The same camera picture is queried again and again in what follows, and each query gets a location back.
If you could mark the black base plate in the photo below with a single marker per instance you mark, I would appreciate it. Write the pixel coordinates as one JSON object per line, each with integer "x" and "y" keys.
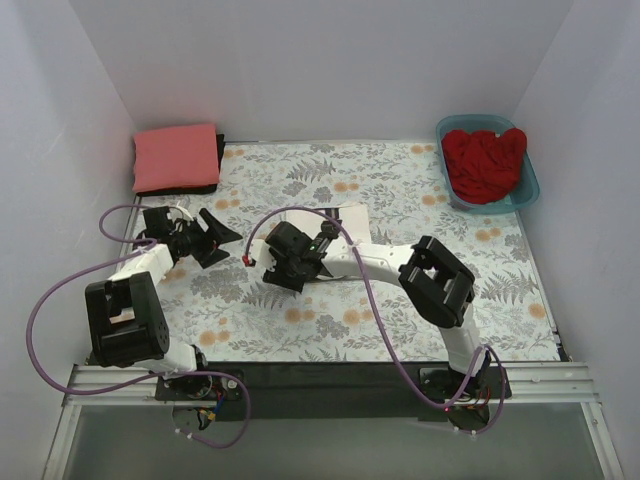
{"x": 337, "y": 390}

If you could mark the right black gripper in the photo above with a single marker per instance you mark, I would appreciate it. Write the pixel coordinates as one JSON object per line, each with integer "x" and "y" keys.
{"x": 279, "y": 276}

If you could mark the teal plastic basket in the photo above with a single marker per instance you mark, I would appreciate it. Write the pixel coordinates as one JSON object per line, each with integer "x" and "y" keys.
{"x": 527, "y": 190}

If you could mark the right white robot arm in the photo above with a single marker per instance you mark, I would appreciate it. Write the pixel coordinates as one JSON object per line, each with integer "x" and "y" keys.
{"x": 439, "y": 286}

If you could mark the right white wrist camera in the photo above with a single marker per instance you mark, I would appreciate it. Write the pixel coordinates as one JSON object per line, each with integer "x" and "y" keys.
{"x": 258, "y": 255}

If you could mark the folded black t shirt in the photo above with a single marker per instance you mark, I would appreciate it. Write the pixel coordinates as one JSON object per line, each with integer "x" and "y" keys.
{"x": 201, "y": 190}

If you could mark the floral table mat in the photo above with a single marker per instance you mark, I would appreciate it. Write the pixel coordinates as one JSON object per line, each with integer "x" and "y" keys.
{"x": 232, "y": 315}

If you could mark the aluminium frame rail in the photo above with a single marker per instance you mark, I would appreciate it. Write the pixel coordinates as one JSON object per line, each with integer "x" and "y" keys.
{"x": 530, "y": 382}

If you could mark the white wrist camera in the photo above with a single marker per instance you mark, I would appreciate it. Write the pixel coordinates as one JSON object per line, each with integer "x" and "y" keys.
{"x": 258, "y": 255}
{"x": 179, "y": 212}

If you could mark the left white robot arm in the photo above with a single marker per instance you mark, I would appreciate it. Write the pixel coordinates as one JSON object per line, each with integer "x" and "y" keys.
{"x": 126, "y": 320}

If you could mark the white t shirt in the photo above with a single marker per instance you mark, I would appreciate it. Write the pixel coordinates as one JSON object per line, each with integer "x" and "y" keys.
{"x": 350, "y": 220}

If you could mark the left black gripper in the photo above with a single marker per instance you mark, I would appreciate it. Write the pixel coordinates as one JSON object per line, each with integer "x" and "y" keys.
{"x": 203, "y": 242}

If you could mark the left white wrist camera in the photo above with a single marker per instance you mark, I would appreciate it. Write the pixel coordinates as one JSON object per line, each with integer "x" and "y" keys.
{"x": 179, "y": 212}

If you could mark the red crumpled t shirt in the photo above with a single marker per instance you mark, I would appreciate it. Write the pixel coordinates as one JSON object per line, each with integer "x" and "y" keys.
{"x": 484, "y": 167}

